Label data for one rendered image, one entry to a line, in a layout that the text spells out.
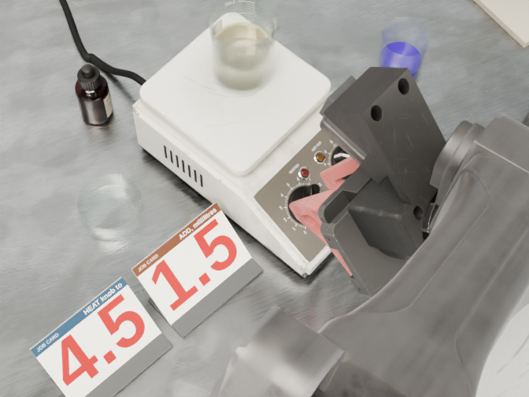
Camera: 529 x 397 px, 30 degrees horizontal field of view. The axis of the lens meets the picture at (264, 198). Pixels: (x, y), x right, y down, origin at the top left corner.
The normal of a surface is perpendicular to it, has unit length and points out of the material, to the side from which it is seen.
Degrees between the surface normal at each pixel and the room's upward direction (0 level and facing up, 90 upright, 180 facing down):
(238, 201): 90
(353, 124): 90
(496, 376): 0
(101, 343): 40
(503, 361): 0
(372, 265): 48
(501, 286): 29
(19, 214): 0
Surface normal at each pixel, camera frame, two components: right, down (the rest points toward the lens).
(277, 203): 0.40, -0.11
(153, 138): -0.66, 0.65
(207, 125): 0.02, -0.47
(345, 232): 0.57, 0.13
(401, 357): 0.29, -0.76
